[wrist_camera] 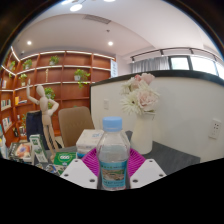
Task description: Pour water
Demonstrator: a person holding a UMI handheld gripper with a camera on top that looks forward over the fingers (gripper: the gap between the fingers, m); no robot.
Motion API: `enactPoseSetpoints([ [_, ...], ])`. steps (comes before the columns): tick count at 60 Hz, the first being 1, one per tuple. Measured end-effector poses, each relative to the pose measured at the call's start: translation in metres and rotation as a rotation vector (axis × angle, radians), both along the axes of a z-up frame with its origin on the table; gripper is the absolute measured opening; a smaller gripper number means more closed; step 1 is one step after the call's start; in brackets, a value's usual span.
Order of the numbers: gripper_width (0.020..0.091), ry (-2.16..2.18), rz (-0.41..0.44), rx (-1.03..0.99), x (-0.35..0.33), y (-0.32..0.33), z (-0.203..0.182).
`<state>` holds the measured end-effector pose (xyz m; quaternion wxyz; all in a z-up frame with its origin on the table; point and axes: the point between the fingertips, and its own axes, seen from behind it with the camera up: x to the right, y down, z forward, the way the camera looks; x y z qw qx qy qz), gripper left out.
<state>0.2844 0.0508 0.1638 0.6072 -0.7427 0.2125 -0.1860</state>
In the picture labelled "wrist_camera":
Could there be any flat green and white box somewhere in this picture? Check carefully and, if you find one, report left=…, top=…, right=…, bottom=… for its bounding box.
left=53, top=151, right=78, bottom=167

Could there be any branched ceiling lamp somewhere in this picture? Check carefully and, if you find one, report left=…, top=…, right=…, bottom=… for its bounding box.
left=61, top=0, right=116, bottom=13

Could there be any window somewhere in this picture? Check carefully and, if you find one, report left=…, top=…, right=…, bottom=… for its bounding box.
left=169, top=54, right=224, bottom=79

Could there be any white ribbed vase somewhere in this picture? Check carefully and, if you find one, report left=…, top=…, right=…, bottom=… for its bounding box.
left=129, top=111, right=156, bottom=155

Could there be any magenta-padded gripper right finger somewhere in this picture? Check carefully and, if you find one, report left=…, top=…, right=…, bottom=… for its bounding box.
left=127, top=148, right=167, bottom=190

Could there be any grey curtain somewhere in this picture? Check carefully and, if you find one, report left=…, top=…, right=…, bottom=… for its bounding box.
left=130, top=55, right=171, bottom=74

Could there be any clear water bottle blue cap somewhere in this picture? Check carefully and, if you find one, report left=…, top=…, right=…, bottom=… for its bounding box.
left=95, top=116, right=131, bottom=191

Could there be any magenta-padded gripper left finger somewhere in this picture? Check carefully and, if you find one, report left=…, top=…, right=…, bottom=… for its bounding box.
left=60, top=147, right=100, bottom=190

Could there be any tan upholstered chair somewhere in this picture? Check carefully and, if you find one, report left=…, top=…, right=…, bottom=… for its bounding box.
left=57, top=105, right=96, bottom=149

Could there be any black curtain rail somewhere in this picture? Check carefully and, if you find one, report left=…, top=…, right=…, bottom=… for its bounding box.
left=129, top=47, right=223, bottom=64

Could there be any white wall socket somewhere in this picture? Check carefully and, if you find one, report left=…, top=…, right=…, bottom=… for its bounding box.
left=208, top=118, right=223, bottom=140

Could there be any wooden bookshelf unit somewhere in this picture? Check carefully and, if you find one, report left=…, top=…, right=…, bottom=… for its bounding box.
left=0, top=45, right=117, bottom=141

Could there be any ceiling air vent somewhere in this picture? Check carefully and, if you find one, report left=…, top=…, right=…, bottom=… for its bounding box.
left=82, top=14, right=112, bottom=25

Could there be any pink and white flower bouquet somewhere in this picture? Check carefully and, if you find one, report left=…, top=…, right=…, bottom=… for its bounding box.
left=119, top=72, right=160, bottom=117

